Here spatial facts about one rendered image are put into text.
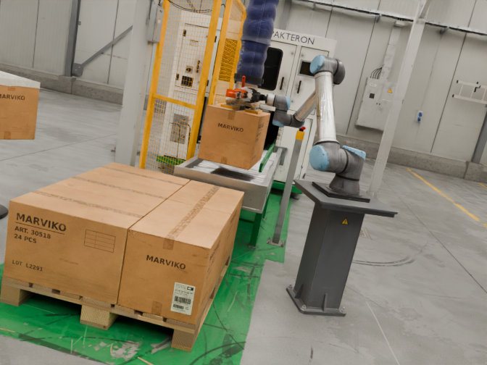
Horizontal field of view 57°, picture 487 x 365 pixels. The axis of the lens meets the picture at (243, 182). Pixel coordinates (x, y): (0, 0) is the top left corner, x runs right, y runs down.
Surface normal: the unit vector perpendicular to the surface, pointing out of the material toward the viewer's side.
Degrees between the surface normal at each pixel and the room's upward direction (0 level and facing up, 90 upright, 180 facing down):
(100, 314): 90
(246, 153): 90
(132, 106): 89
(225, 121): 90
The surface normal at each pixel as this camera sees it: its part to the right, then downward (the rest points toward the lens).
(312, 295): 0.21, 0.26
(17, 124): 0.82, 0.29
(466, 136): -0.12, 0.17
